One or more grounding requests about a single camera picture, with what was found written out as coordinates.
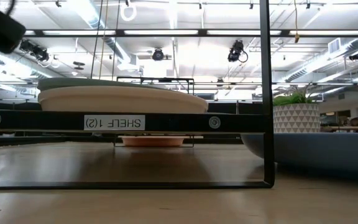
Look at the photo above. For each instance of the sage green plate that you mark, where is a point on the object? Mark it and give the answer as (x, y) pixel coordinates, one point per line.
(73, 82)

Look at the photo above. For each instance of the cream plate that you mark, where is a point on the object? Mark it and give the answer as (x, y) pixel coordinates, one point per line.
(120, 101)

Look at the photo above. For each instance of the light salmon plate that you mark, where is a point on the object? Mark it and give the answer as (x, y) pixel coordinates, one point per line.
(152, 141)

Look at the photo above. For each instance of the blue grey bowl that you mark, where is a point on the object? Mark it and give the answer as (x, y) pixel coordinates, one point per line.
(322, 152)

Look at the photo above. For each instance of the white shelf label sticker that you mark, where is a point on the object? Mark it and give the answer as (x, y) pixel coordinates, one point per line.
(113, 122)

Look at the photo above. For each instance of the black ceiling spotlight cluster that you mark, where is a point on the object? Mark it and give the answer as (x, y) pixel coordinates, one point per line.
(39, 53)

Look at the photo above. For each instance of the black ceiling disc fixture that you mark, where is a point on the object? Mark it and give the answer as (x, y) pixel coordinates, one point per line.
(79, 63)

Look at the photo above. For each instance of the round black ceiling lamp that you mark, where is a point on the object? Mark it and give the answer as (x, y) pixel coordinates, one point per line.
(158, 55)

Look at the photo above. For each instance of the green potted plant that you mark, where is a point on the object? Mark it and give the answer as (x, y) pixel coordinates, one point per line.
(291, 99)

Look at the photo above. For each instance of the triangle patterned plant pot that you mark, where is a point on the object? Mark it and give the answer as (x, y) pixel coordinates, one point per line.
(296, 118)

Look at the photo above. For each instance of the white air vent grille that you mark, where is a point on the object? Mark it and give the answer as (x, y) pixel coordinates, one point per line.
(334, 46)

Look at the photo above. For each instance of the small black ceiling fixture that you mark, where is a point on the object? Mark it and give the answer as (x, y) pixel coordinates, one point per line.
(356, 56)

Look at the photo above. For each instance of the wooden background desk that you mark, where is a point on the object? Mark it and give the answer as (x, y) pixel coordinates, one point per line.
(353, 127)

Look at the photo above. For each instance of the black metal shelf frame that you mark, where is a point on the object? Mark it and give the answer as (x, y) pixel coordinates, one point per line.
(42, 121)

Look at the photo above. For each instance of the black overhead frame beam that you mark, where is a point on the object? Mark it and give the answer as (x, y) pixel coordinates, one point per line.
(120, 32)

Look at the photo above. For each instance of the silver ventilation duct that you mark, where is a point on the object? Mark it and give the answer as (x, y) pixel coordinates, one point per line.
(123, 56)
(315, 63)

